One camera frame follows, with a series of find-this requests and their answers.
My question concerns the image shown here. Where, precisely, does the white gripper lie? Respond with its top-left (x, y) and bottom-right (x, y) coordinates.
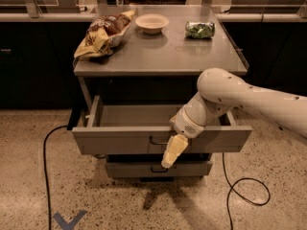
top-left (161, 104), bottom-right (207, 169)

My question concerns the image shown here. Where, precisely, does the grey top drawer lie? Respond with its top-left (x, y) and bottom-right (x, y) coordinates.
top-left (73, 97), bottom-right (252, 154)

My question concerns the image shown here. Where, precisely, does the grey drawer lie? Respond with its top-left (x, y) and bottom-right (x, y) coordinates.
top-left (73, 97), bottom-right (252, 154)
top-left (106, 161), bottom-right (212, 178)

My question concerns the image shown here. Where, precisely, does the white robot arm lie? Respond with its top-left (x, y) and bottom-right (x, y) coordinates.
top-left (161, 68), bottom-right (307, 169)

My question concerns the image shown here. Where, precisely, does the grey bottom drawer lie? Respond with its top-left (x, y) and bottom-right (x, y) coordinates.
top-left (106, 161), bottom-right (212, 178)

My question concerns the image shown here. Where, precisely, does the grey metal drawer cabinet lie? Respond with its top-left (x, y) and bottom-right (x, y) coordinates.
top-left (74, 6), bottom-right (247, 164)

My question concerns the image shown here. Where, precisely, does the white paper bowl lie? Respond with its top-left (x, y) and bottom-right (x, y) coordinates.
top-left (135, 13), bottom-right (169, 35)

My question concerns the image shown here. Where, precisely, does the brown yellow chip bag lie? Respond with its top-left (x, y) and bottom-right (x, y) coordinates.
top-left (74, 10), bottom-right (136, 58)

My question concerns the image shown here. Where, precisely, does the blue tape floor marker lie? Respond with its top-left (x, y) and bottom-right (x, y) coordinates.
top-left (52, 209), bottom-right (88, 230)

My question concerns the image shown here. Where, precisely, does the black floor cable right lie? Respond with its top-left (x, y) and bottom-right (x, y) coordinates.
top-left (220, 151), bottom-right (272, 230)

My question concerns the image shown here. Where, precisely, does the black floor cable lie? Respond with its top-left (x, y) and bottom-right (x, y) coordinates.
top-left (220, 151), bottom-right (272, 230)
top-left (42, 125), bottom-right (106, 230)

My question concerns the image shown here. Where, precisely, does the black floor cable left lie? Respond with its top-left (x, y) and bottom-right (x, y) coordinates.
top-left (42, 125), bottom-right (106, 230)

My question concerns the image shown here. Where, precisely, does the dark counter with rail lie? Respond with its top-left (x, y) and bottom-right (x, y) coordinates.
top-left (0, 13), bottom-right (306, 108)

